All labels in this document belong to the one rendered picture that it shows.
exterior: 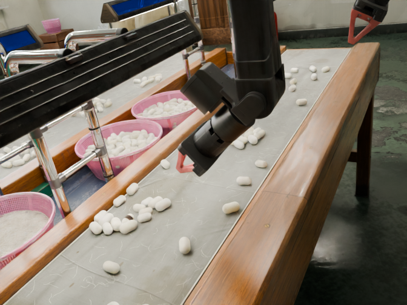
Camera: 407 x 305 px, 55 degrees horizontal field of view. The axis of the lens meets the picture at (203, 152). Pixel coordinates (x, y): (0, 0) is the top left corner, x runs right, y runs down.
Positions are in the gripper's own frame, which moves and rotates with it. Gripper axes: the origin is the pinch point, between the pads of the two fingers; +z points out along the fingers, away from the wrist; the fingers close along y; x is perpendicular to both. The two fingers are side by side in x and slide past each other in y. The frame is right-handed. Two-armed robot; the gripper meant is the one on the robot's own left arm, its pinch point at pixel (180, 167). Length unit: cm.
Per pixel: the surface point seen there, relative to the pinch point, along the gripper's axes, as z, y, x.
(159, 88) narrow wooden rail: 47, -68, -27
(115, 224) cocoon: 15.6, 9.6, -0.8
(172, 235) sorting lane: 7.8, 6.9, 8.6
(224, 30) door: 210, -454, -87
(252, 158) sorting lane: 5.3, -26.0, 11.5
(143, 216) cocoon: 13.0, 5.1, 2.2
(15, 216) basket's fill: 39.7, 12.4, -18.7
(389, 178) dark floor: 36, -142, 85
